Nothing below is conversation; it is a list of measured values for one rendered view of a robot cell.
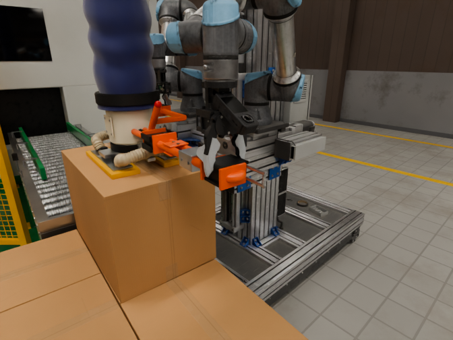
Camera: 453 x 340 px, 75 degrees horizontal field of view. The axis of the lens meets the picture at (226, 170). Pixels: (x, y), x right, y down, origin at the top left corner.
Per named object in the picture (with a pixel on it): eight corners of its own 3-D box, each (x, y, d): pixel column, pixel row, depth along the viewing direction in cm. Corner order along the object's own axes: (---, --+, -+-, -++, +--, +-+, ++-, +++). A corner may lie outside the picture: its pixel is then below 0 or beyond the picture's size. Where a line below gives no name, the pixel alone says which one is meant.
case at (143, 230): (77, 229, 144) (61, 150, 130) (153, 205, 167) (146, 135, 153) (121, 304, 100) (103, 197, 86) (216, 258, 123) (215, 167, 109)
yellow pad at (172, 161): (130, 147, 134) (129, 136, 133) (151, 144, 140) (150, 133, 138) (164, 168, 109) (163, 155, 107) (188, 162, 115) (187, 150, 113)
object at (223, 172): (199, 179, 71) (199, 160, 70) (224, 173, 76) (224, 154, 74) (220, 191, 65) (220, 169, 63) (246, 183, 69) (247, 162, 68)
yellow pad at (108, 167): (85, 155, 124) (83, 144, 122) (110, 151, 129) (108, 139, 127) (112, 180, 98) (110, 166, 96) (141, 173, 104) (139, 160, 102)
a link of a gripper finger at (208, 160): (197, 171, 71) (208, 134, 71) (211, 178, 67) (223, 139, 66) (186, 168, 69) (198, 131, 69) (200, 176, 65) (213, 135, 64)
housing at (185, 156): (177, 165, 82) (176, 150, 80) (198, 160, 85) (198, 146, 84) (191, 173, 76) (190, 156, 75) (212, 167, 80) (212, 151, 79)
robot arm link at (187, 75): (201, 94, 165) (201, 68, 160) (178, 94, 165) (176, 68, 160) (203, 92, 176) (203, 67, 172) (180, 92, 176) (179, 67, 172)
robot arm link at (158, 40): (166, 34, 142) (162, 32, 134) (167, 59, 146) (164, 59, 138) (149, 34, 142) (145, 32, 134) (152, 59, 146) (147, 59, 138)
